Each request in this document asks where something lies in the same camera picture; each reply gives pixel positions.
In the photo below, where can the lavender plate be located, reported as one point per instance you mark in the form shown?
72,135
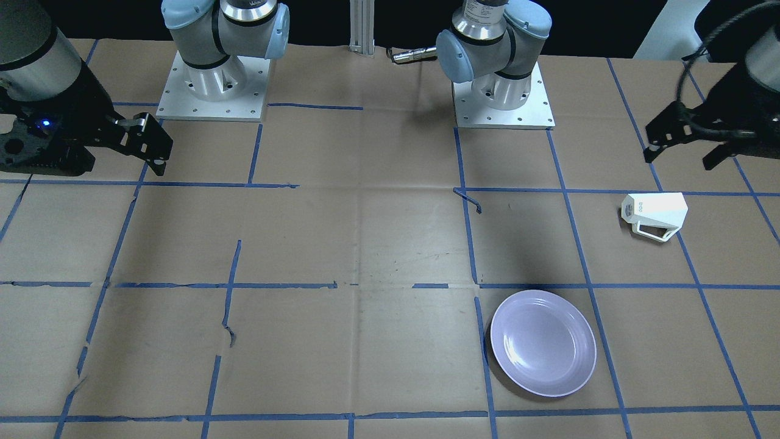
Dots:
543,343

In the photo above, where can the brown paper table cover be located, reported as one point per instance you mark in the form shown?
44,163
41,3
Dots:
332,271

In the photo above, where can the silver flashlight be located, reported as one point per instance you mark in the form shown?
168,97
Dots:
410,56

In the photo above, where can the white faceted cup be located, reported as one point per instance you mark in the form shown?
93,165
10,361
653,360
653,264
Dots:
657,216

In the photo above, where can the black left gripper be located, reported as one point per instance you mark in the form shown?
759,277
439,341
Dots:
738,97

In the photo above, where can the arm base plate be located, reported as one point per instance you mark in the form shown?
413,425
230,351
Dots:
234,91
495,102

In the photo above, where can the aluminium frame post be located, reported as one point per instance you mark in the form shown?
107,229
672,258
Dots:
361,27

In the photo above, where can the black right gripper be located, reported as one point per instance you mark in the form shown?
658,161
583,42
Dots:
87,103

